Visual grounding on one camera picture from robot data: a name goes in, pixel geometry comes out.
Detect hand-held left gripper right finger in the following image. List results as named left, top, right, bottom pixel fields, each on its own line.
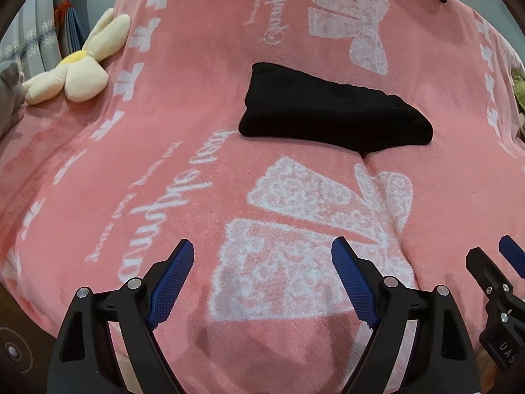
left=331, top=236, right=480, bottom=394

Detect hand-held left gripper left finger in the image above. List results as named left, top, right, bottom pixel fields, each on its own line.
left=48, top=239, right=194, bottom=394

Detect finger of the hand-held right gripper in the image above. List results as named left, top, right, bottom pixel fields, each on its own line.
left=466, top=247, right=513, bottom=296
left=498, top=236, right=525, bottom=280

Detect black pants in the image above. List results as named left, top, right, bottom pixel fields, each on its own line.
left=239, top=62, right=434, bottom=157

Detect pink printed blanket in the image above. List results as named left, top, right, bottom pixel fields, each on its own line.
left=0, top=0, right=525, bottom=394

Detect green plush toy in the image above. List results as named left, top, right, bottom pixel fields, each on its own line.
left=510, top=68, right=525, bottom=112

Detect brown round stool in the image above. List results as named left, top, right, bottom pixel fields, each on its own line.
left=0, top=323, right=35, bottom=376

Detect cream flower plush toy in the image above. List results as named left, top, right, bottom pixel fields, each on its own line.
left=22, top=8, right=132, bottom=105

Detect grey plush toy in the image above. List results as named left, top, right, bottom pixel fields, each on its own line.
left=0, top=61, right=26, bottom=137

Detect blue curtain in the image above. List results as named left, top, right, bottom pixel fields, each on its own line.
left=53, top=0, right=96, bottom=57

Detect grey sheer curtain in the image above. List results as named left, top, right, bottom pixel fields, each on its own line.
left=0, top=0, right=64, bottom=72

